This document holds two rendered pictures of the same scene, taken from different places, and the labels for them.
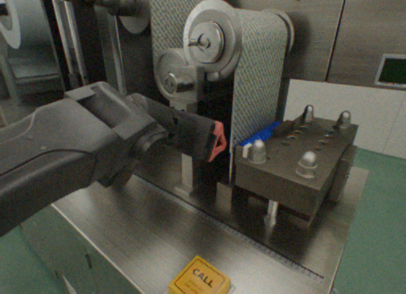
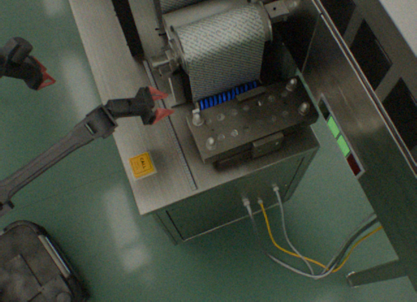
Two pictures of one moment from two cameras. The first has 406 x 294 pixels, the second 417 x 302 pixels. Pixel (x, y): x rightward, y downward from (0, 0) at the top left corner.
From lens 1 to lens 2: 1.17 m
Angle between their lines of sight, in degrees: 48
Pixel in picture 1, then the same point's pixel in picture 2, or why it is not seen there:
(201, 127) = (147, 112)
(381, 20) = (324, 72)
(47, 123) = (75, 135)
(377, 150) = not seen: outside the picture
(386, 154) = not seen: outside the picture
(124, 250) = (120, 129)
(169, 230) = (146, 127)
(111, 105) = (94, 124)
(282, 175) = (198, 140)
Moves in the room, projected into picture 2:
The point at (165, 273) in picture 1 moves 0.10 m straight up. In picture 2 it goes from (132, 150) to (126, 140)
